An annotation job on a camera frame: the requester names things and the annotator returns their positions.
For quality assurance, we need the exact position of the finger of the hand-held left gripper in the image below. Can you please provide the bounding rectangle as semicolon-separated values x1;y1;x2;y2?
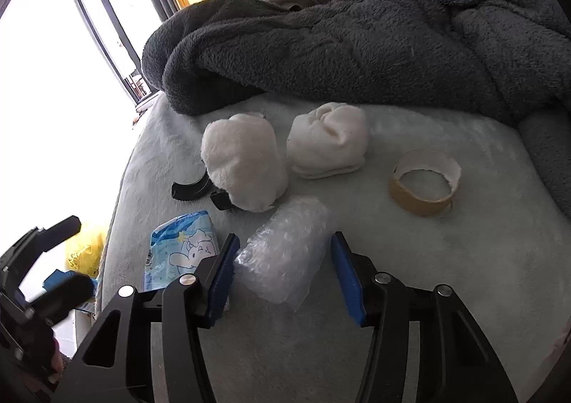
29;273;95;324
33;216;82;252

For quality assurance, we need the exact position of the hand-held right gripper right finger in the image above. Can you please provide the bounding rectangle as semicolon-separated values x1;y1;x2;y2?
331;232;518;403

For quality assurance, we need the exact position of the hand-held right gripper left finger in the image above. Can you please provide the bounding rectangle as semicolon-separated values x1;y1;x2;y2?
52;233;242;403

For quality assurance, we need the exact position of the blue tissue packet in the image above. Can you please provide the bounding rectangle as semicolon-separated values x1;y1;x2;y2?
143;210;233;312

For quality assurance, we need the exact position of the clear bubble wrap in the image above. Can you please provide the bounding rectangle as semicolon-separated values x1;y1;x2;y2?
233;195;334;313

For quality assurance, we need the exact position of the black plastic clip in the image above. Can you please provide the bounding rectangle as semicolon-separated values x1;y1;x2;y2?
172;170;233;212

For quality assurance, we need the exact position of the smooth white cloth bundle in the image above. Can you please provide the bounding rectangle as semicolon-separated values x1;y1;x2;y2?
201;112;290;213

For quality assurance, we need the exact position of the person's left hand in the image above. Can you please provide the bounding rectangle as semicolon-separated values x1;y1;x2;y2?
48;338;65;386

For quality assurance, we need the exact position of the yellow plastic bag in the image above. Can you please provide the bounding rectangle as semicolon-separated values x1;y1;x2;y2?
66;225;108;279

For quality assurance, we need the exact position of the bed with light plush cover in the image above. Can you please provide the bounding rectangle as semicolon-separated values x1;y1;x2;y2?
96;91;571;403

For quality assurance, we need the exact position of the brown tape roll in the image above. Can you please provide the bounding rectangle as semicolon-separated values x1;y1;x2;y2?
388;149;462;217

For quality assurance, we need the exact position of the grey fleece blanket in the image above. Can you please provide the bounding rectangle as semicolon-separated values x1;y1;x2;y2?
142;0;571;225

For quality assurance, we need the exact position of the black sliding door frame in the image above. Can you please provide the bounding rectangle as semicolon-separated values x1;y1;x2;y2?
65;0;155;106

